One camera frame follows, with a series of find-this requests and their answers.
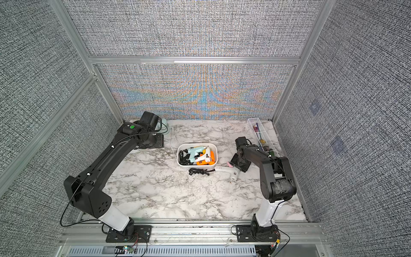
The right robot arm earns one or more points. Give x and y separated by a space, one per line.
276 182

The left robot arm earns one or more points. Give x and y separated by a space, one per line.
85 191

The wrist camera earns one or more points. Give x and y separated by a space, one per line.
151 120
242 141

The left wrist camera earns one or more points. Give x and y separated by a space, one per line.
151 120

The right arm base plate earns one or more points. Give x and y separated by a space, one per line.
255 233

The orange glue gun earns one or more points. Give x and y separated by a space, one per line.
213 161

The clear plastic tray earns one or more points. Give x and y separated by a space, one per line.
265 137

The mint green glue gun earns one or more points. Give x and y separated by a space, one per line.
193 152

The mint green lidded jar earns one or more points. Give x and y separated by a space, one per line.
163 127

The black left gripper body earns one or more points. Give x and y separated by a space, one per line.
154 141

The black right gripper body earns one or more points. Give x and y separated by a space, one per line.
240 164

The large white pink glue gun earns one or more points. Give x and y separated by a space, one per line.
230 169

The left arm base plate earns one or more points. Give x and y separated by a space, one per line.
130 234

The white storage box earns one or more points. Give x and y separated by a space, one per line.
182 155

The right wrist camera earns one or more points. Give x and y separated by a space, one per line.
242 141

